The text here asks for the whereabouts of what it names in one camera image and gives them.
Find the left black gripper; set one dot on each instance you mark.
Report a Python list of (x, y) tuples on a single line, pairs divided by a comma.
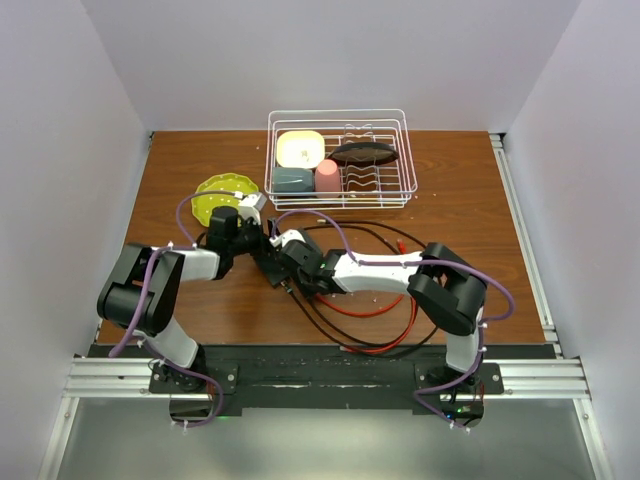
[(272, 230)]

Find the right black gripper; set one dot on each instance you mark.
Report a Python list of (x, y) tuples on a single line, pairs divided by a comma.
[(306, 290)]

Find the black network switch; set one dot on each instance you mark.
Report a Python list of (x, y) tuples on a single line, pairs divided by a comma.
[(275, 269)]

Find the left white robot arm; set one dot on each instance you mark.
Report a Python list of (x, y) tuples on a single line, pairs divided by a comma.
[(141, 291)]

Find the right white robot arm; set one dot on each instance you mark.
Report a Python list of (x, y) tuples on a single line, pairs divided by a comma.
[(449, 291)]

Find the grey-blue cup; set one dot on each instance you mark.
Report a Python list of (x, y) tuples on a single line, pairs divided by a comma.
[(286, 180)]

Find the green scalloped plate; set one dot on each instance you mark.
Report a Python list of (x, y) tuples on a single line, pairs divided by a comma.
[(225, 189)]

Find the pink plastic cup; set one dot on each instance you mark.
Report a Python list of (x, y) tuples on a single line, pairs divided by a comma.
[(327, 178)]

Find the yellow square bowl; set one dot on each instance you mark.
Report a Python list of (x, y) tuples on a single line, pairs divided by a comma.
[(300, 149)]

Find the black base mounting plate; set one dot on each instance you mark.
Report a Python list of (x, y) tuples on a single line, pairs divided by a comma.
[(323, 377)]

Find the dark brown oval plate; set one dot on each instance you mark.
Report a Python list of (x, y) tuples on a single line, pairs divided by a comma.
[(364, 153)]

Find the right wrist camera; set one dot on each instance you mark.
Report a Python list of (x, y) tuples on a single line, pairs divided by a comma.
[(287, 236)]

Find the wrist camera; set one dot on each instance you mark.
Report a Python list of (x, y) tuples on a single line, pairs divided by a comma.
[(287, 236), (252, 202)]

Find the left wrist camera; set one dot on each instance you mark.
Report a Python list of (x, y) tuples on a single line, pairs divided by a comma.
[(252, 202)]

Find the white wire dish rack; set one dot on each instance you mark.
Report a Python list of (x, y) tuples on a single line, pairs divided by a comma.
[(385, 186)]

